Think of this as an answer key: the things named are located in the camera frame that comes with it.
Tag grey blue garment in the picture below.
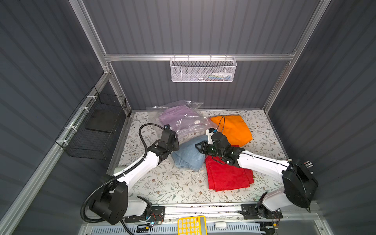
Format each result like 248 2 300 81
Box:
171 135 208 172

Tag orange trousers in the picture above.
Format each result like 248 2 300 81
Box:
210 115 253 147

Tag lilac garment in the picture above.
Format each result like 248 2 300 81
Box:
158 105 207 133

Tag red garment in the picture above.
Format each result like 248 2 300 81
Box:
205 155 255 192

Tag clear plastic vacuum bag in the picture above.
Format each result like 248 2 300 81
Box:
146 100 214 140

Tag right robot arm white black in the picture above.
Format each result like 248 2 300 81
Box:
195 132 318 217

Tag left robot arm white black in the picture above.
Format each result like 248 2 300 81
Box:
80 128 179 225

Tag pale green vacuum pump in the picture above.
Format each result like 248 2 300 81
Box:
114 166 125 174

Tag white bottle in basket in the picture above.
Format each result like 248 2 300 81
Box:
212 72 233 80

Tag small white box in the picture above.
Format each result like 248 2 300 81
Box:
214 221 227 229

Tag yellow calculator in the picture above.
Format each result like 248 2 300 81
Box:
177 215 207 235

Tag cup with pens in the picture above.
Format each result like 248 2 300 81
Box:
304 161 313 168

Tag left black corrugated cable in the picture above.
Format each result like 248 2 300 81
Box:
80 123 171 223

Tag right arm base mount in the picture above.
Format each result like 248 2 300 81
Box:
239 192 283 220

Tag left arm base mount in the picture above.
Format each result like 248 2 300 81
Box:
123 197 165 224

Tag white wire mesh basket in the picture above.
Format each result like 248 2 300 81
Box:
170 56 237 83

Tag black wire mesh basket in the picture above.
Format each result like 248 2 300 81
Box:
55 89 127 160

